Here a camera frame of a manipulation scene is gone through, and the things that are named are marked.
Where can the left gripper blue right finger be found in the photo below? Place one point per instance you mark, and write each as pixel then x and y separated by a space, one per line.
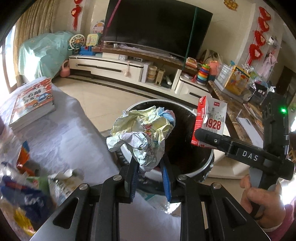
pixel 172 189

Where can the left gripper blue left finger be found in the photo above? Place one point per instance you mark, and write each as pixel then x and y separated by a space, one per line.
pixel 130 174

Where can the colourful paper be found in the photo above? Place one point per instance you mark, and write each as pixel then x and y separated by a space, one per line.
pixel 144 133

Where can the red white milk carton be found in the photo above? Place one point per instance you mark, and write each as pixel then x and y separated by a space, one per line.
pixel 211 116

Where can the blue tissue pack wrapper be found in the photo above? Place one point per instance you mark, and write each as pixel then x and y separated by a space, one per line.
pixel 34 202

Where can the yellow snack bag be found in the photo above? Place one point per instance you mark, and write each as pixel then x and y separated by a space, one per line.
pixel 23 222

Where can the white blue wrapper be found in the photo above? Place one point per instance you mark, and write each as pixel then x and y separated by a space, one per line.
pixel 62 184

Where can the trash bin with black bag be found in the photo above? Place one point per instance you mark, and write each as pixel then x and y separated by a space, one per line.
pixel 185 158

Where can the person's right hand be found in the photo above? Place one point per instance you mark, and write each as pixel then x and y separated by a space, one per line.
pixel 274 210

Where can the white paper sheet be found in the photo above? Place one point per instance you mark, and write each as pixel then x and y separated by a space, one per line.
pixel 251 132

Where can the marble side counter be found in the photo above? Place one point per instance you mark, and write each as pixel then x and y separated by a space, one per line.
pixel 235 110

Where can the floral purple tablecloth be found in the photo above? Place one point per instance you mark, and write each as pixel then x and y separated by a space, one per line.
pixel 70 138

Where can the yellow toy box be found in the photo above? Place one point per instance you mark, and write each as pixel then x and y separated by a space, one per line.
pixel 237 81

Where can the orange chip bag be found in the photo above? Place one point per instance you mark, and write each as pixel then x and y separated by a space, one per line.
pixel 23 158

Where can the white TV cabinet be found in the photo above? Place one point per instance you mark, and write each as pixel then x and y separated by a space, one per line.
pixel 135 73

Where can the stack of children's books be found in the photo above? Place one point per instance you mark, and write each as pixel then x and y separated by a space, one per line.
pixel 33 103

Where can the pink kettlebell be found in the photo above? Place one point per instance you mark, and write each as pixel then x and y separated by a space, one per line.
pixel 65 69

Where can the toy telephone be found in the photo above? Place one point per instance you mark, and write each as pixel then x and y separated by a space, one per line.
pixel 92 40

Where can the toy ferris wheel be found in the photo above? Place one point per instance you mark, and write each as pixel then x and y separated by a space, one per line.
pixel 76 42

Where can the teal covered armchair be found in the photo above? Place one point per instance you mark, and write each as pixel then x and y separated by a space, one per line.
pixel 43 55

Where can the large black television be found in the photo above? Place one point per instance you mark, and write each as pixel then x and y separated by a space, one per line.
pixel 173 26

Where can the right beige curtain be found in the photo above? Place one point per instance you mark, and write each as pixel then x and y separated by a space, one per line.
pixel 36 20

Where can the rainbow stacking ring toy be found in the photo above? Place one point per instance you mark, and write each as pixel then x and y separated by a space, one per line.
pixel 202 75

